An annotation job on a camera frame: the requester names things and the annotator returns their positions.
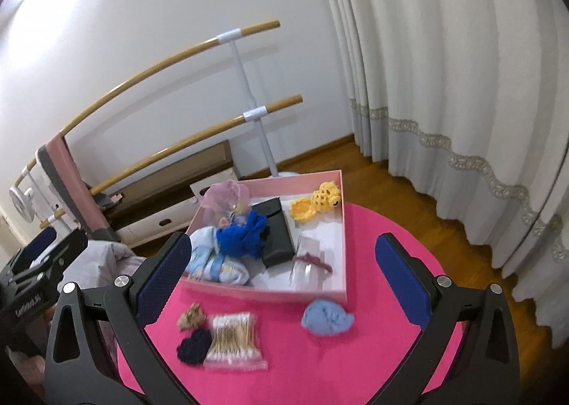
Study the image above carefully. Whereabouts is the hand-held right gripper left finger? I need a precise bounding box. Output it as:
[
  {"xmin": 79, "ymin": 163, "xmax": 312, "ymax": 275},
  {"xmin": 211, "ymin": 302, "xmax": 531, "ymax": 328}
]
[{"xmin": 44, "ymin": 231, "xmax": 193, "ymax": 405}]

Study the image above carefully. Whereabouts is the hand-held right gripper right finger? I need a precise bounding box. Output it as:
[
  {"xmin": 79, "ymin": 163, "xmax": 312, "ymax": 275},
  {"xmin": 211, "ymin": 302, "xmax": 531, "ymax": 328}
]
[{"xmin": 374, "ymin": 233, "xmax": 521, "ymax": 405}]

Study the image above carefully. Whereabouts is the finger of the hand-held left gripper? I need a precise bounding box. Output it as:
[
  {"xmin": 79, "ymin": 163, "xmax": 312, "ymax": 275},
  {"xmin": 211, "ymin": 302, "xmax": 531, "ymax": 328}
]
[
  {"xmin": 11, "ymin": 231, "xmax": 90, "ymax": 288},
  {"xmin": 9, "ymin": 226, "xmax": 58, "ymax": 271}
]

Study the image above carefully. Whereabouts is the blue printed baby cloth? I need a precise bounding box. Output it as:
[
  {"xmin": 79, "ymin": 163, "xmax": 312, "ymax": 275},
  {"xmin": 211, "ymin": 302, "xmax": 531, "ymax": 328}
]
[{"xmin": 184, "ymin": 226, "xmax": 252, "ymax": 286}]

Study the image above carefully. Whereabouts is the brown scrunchie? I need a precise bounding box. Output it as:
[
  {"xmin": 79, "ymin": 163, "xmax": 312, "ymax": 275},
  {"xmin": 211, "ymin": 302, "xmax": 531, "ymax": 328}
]
[{"xmin": 177, "ymin": 303, "xmax": 208, "ymax": 331}]

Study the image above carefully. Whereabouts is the navy scrunchie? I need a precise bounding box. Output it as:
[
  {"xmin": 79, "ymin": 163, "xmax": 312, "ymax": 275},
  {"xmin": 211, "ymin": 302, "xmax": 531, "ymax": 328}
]
[{"xmin": 176, "ymin": 328, "xmax": 213, "ymax": 364}]

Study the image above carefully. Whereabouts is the royal blue cloth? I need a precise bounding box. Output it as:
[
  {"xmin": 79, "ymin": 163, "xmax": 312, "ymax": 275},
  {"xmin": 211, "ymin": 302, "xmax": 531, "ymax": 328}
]
[{"xmin": 216, "ymin": 210, "xmax": 270, "ymax": 262}]

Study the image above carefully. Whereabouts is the pastel ribbon hair bow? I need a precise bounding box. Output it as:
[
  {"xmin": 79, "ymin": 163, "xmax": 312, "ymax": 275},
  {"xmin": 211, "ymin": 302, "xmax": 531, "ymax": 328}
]
[{"xmin": 218, "ymin": 205, "xmax": 248, "ymax": 231}]

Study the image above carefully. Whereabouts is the clear packet with dark clip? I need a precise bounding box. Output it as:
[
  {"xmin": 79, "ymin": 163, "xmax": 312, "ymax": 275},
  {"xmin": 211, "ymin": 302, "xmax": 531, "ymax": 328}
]
[{"xmin": 288, "ymin": 234, "xmax": 335, "ymax": 293}]

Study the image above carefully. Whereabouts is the cotton swab packet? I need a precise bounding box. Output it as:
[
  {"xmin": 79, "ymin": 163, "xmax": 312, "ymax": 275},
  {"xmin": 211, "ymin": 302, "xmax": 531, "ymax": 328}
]
[{"xmin": 203, "ymin": 311, "xmax": 269, "ymax": 371}]

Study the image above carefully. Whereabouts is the pink organza bag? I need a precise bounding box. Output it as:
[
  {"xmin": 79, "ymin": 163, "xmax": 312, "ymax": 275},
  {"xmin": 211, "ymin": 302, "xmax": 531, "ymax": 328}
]
[{"xmin": 202, "ymin": 180, "xmax": 252, "ymax": 223}]

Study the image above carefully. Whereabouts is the pink cardboard box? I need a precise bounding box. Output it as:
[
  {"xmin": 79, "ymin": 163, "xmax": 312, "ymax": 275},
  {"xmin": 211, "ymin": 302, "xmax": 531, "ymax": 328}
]
[{"xmin": 178, "ymin": 169, "xmax": 349, "ymax": 305}]

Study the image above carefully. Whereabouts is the yellow crochet piece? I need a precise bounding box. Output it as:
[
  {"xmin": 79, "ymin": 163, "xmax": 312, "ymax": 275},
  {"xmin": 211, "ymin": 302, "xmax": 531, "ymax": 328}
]
[{"xmin": 289, "ymin": 181, "xmax": 343, "ymax": 225}]

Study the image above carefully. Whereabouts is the black pouch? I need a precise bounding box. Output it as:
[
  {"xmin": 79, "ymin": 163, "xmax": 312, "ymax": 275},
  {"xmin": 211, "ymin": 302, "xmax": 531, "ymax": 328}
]
[{"xmin": 251, "ymin": 197, "xmax": 298, "ymax": 271}]

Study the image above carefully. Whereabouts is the small white fan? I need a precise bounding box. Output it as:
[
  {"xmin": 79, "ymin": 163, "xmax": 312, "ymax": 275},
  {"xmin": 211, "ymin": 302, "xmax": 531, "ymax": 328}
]
[{"xmin": 9, "ymin": 185, "xmax": 37, "ymax": 224}]

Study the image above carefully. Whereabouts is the grey bed duvet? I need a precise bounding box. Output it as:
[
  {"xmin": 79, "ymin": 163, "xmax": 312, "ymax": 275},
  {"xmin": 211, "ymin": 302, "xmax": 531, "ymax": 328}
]
[{"xmin": 82, "ymin": 240, "xmax": 148, "ymax": 283}]

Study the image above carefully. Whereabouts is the white bench drawer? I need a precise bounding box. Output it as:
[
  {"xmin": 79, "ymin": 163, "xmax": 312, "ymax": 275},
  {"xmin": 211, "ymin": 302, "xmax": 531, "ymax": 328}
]
[
  {"xmin": 190, "ymin": 168, "xmax": 241, "ymax": 204},
  {"xmin": 117, "ymin": 204, "xmax": 197, "ymax": 246}
]

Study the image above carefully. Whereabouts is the grey hanging cloth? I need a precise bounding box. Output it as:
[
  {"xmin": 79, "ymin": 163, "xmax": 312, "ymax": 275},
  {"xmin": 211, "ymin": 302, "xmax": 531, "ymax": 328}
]
[{"xmin": 34, "ymin": 145, "xmax": 90, "ymax": 233}]

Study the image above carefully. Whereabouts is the small pink grey object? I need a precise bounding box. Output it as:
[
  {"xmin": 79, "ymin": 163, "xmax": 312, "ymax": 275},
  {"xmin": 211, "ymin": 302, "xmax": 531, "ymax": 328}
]
[{"xmin": 92, "ymin": 193, "xmax": 124, "ymax": 211}]

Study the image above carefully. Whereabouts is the pink hanging mat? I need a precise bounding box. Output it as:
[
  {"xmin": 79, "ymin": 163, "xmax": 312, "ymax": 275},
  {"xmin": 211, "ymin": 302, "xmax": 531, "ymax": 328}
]
[{"xmin": 47, "ymin": 133, "xmax": 119, "ymax": 243}]

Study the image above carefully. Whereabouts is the round table, pink cloth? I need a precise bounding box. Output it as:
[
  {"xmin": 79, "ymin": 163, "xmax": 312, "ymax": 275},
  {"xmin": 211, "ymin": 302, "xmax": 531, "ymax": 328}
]
[{"xmin": 113, "ymin": 202, "xmax": 467, "ymax": 405}]

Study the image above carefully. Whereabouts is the low white drawer bench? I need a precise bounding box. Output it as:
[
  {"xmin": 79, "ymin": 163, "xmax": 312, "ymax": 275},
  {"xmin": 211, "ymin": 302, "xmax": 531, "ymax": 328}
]
[{"xmin": 91, "ymin": 140, "xmax": 243, "ymax": 246}]

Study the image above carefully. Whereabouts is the cream pleated curtain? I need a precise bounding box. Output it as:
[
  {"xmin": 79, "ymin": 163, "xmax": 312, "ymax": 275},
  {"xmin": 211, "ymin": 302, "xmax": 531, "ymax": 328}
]
[{"xmin": 308, "ymin": 0, "xmax": 569, "ymax": 331}]

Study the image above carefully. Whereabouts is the white barre post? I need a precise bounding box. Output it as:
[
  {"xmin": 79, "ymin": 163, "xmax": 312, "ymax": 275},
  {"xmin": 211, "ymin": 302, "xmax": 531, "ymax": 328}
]
[
  {"xmin": 216, "ymin": 30, "xmax": 304, "ymax": 179},
  {"xmin": 24, "ymin": 171, "xmax": 65, "ymax": 230}
]

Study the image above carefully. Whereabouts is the wooden barre rail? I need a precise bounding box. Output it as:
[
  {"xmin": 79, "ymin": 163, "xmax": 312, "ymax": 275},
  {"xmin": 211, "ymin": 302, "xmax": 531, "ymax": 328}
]
[
  {"xmin": 39, "ymin": 95, "xmax": 304, "ymax": 230},
  {"xmin": 20, "ymin": 20, "xmax": 281, "ymax": 186}
]

